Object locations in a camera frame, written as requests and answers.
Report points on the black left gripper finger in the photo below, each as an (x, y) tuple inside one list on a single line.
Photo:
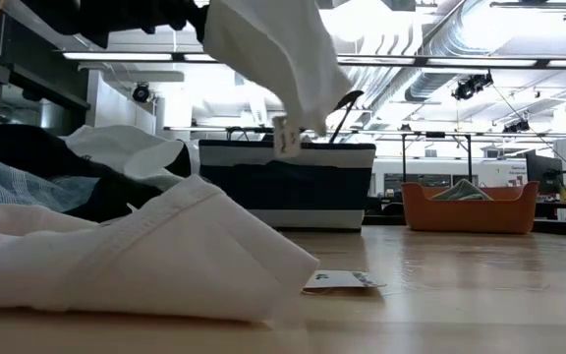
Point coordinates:
[(198, 22)]

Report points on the white cloth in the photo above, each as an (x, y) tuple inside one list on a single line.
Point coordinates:
[(273, 54), (116, 147)]

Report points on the black cloth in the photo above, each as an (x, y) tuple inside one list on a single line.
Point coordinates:
[(32, 152)]

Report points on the pale pink cloth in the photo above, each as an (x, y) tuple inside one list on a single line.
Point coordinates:
[(140, 255)]

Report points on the grey green cloth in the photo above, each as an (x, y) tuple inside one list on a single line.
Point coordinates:
[(462, 191)]

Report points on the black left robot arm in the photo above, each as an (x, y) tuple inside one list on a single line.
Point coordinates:
[(62, 17)]

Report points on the long ceiling light strip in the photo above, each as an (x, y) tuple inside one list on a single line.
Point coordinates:
[(116, 56)]

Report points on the black ceiling spotlight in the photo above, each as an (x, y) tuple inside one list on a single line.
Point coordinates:
[(469, 87), (141, 92), (516, 126)]

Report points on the black chair armrest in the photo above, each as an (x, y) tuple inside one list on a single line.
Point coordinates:
[(349, 100)]

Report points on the blue striped cloth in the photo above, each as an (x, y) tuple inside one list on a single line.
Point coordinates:
[(3, 187)]

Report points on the white paper tag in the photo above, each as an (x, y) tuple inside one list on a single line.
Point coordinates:
[(337, 280)]

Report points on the orange plastic bin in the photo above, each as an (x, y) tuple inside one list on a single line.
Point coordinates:
[(469, 214)]

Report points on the black background monitor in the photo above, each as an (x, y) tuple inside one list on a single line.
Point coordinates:
[(543, 172)]

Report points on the black background table frame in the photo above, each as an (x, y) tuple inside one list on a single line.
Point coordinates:
[(404, 157)]

